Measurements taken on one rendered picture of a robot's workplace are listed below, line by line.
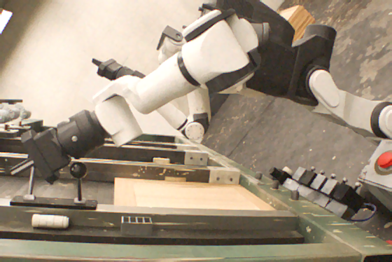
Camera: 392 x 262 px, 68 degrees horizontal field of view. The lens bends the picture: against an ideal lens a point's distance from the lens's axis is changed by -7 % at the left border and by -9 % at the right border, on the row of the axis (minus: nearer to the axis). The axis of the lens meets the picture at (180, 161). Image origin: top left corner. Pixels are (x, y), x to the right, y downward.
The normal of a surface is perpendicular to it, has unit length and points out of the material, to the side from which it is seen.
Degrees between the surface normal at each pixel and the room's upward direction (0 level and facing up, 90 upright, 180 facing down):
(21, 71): 90
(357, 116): 90
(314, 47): 90
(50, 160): 90
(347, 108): 112
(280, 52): 100
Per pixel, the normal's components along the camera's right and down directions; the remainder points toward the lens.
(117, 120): 0.14, 0.07
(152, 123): 0.11, 0.31
